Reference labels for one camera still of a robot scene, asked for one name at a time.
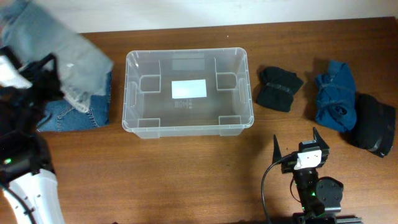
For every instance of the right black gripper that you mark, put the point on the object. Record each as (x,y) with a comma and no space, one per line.
(321,147)

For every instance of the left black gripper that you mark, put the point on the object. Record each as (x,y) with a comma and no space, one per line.
(48,85)

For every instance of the dark blue jeans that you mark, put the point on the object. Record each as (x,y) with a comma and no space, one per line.
(61,116)

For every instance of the blue taped sweater bundle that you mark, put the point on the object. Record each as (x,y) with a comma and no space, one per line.
(336,98)

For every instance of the light blue jeans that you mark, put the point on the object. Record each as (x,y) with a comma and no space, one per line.
(32,33)

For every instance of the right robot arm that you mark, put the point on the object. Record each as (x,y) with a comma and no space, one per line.
(320,197)

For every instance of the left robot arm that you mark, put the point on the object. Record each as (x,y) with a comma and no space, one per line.
(28,179)

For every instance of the small black taped cloth roll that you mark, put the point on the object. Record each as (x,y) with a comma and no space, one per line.
(278,88)

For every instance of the large black taped cloth bundle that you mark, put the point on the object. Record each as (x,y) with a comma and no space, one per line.
(375,127)

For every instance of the white label in bin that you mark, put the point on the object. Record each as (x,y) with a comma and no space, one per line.
(189,89)

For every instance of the clear plastic storage bin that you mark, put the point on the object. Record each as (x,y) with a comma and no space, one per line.
(150,112)

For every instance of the black aluminium rail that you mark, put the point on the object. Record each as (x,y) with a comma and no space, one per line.
(342,220)

